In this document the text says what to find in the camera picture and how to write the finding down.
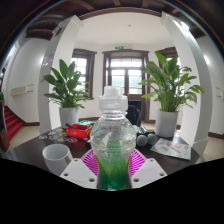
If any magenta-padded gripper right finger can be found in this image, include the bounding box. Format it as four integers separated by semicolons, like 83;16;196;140
128;148;168;190

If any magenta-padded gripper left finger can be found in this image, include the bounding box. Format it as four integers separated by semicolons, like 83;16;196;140
59;148;100;190

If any clear bottle with green drink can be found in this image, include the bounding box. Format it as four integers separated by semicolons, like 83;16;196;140
89;85;138;192

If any white cup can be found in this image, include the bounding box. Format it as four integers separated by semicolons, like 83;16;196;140
42;143;74;176

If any white printed brochure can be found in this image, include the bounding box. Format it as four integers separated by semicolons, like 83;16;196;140
149;137;193;161

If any red box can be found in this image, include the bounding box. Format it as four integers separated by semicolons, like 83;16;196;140
65;123;93;140

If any black chair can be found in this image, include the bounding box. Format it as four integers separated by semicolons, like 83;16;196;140
126;104;143;128

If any red carpeted staircase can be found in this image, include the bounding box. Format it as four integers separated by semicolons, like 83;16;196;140
3;105;24;142

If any small-leafed plant in white pot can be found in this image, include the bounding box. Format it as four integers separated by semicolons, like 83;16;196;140
41;58;91;128

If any large plant in white pot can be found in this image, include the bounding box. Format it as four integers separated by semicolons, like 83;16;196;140
139;51;205;138

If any dark wood glazed door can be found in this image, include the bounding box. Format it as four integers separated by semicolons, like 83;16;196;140
102;49;150;122

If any dark wood framed window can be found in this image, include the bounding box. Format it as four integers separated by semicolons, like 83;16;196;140
71;48;98;101
154;46;183;69

